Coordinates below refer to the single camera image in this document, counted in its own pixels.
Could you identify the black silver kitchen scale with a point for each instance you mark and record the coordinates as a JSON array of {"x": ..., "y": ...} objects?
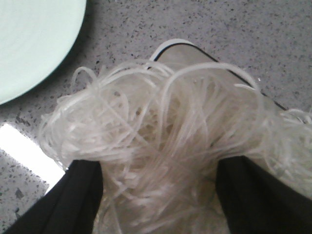
[{"x": 200, "y": 81}]

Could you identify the light green round plate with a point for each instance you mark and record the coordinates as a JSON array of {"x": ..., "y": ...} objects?
[{"x": 35, "y": 37}]

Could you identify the white translucent vermicelli bundle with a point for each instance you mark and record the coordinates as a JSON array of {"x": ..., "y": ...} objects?
[{"x": 159, "y": 164}]

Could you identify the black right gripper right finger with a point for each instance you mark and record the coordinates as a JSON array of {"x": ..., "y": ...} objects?
[{"x": 255, "y": 202}]

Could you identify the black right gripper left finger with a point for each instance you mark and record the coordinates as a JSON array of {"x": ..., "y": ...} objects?
[{"x": 70, "y": 207}]

